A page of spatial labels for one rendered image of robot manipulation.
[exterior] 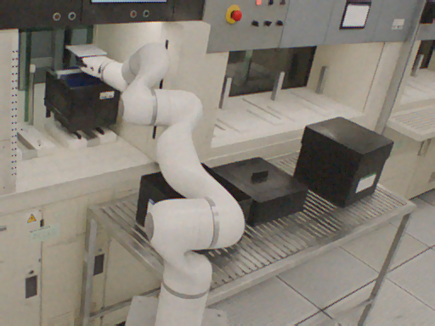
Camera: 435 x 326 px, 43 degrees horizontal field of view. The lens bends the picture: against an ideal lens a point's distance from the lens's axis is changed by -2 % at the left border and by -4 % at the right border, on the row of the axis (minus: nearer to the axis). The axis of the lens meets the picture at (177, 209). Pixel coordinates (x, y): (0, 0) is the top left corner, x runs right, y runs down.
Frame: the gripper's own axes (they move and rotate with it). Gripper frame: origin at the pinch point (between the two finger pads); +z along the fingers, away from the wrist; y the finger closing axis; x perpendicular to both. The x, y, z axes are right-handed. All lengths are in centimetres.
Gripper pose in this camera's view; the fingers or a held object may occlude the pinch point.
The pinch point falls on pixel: (84, 57)
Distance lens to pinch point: 216.9
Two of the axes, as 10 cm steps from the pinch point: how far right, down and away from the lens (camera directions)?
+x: 1.5, -8.4, -5.1
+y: 7.5, -2.5, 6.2
